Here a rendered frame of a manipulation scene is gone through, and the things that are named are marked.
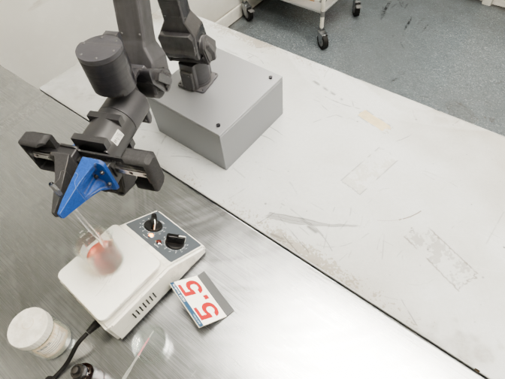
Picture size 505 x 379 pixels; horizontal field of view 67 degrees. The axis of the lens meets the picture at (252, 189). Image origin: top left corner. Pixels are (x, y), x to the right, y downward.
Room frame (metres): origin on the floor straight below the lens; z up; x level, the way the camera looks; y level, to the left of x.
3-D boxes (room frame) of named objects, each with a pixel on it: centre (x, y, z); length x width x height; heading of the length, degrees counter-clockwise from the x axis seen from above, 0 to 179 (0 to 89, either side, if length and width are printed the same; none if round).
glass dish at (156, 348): (0.17, 0.19, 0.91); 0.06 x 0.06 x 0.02
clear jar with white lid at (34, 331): (0.20, 0.35, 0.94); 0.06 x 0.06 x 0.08
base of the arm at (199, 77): (0.67, 0.09, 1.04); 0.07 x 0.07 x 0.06; 58
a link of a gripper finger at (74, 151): (0.33, 0.20, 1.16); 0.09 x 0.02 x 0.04; 69
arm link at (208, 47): (0.67, 0.08, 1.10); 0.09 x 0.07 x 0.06; 71
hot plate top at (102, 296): (0.27, 0.24, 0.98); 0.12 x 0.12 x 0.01; 44
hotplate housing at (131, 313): (0.29, 0.22, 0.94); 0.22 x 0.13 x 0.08; 134
